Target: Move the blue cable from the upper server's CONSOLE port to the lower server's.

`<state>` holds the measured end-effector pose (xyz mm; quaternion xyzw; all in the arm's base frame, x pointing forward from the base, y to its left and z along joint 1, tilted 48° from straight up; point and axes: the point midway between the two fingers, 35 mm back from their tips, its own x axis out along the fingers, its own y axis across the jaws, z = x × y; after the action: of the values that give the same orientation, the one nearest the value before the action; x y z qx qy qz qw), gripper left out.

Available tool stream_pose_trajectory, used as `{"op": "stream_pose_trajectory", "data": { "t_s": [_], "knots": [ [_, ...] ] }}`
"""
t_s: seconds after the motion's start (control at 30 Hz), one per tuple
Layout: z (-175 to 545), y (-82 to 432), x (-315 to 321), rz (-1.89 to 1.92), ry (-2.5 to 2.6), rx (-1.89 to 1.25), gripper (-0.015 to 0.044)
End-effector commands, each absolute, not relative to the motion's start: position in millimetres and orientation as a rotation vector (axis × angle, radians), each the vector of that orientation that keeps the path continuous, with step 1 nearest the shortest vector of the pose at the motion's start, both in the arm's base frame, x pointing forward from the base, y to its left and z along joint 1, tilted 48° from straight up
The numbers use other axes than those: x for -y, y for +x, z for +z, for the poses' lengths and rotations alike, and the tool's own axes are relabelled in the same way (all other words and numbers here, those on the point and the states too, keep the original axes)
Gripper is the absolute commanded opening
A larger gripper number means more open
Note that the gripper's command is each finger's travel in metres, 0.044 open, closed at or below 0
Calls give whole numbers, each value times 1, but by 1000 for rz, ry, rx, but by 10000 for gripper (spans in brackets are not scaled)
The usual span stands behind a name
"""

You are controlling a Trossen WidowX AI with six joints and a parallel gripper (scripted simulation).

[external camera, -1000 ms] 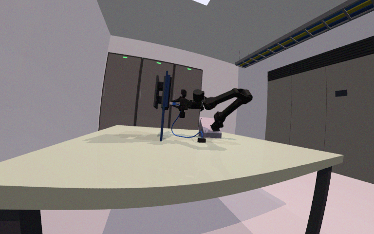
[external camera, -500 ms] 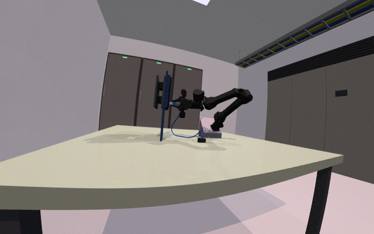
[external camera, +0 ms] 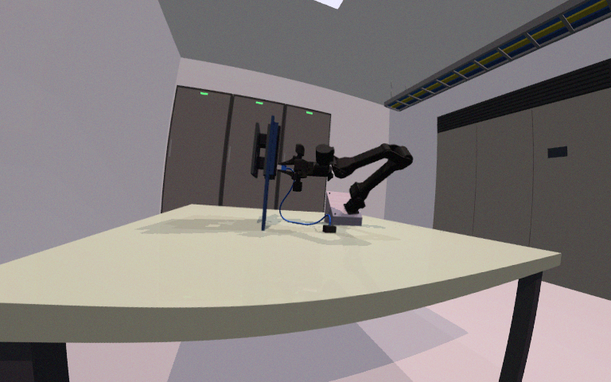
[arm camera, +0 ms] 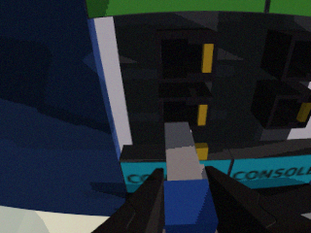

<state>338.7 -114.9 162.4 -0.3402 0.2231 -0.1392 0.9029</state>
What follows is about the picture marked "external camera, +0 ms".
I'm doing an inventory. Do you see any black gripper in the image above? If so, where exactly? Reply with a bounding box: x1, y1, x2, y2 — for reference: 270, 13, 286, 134
278, 144, 317, 192

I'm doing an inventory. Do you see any blue cable plug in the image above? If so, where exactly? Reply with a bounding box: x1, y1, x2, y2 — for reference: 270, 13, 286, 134
277, 165, 331, 226

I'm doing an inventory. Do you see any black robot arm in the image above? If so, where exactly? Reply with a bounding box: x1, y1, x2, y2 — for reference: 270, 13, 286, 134
294, 143, 413, 215

